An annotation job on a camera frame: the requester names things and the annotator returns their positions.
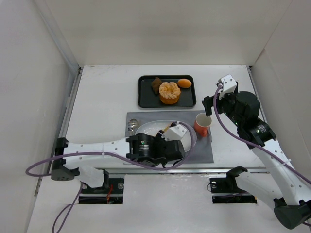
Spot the aluminium rail frame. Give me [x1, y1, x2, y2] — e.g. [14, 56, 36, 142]
[65, 65, 264, 173]

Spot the brown chocolate pastry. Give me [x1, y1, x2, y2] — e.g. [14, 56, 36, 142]
[151, 77, 162, 95]

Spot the grey cloth placemat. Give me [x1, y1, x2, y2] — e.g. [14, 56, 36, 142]
[126, 111, 214, 164]

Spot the black rectangular tray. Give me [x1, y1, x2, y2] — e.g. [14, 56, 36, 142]
[138, 75, 196, 108]

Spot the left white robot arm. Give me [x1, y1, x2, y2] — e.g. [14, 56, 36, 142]
[51, 133, 185, 188]

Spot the small orange round bun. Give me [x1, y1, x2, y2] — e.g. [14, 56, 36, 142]
[177, 79, 192, 89]

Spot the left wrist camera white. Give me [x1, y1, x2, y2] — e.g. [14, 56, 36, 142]
[163, 124, 188, 141]

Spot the orange mug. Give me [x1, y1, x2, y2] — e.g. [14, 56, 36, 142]
[194, 113, 212, 137]

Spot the white oval plate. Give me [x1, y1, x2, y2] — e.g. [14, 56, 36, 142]
[135, 120, 197, 152]

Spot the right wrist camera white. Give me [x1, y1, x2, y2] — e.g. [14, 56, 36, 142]
[217, 74, 238, 100]

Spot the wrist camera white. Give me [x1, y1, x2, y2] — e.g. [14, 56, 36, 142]
[163, 124, 188, 141]
[217, 74, 238, 100]

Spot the silver fork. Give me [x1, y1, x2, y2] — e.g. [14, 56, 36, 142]
[128, 120, 140, 136]

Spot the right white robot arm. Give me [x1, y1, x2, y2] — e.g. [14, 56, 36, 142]
[202, 91, 311, 230]

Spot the silver spoon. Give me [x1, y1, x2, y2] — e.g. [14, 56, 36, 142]
[128, 118, 139, 136]

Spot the large orange sugared bun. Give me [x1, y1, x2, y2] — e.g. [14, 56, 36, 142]
[159, 82, 181, 105]

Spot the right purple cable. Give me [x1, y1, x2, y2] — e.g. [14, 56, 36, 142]
[213, 83, 311, 225]

